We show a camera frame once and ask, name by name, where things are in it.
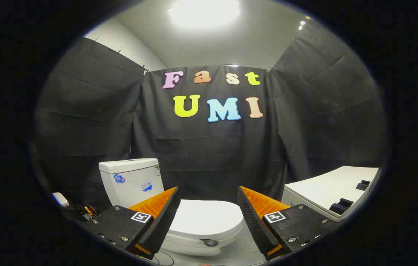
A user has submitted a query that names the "white cabinet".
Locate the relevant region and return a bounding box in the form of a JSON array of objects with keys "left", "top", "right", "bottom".
[{"left": 281, "top": 166, "right": 379, "bottom": 222}]

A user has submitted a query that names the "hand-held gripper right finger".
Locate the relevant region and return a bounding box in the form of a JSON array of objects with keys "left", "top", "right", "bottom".
[{"left": 237, "top": 186, "right": 339, "bottom": 261}]

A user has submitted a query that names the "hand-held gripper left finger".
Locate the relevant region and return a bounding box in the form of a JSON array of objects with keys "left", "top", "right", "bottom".
[{"left": 83, "top": 187, "right": 181, "bottom": 261}]

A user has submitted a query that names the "small white device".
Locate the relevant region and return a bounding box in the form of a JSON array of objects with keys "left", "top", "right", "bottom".
[{"left": 52, "top": 192, "right": 70, "bottom": 208}]

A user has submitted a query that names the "white toilet lid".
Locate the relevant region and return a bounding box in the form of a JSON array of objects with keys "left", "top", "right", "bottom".
[{"left": 172, "top": 199, "right": 244, "bottom": 239}]

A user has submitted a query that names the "black backdrop cloth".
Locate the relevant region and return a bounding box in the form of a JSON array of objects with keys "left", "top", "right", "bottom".
[{"left": 33, "top": 37, "right": 390, "bottom": 212}]

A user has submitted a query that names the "ceiling light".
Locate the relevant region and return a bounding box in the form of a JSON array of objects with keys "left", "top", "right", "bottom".
[{"left": 167, "top": 0, "right": 241, "bottom": 29}]

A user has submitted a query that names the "white toilet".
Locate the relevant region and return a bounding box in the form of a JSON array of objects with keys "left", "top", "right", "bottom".
[{"left": 99, "top": 158, "right": 245, "bottom": 258}]

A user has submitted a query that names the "white toilet seat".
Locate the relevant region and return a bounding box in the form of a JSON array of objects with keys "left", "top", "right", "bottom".
[{"left": 166, "top": 224, "right": 244, "bottom": 247}]

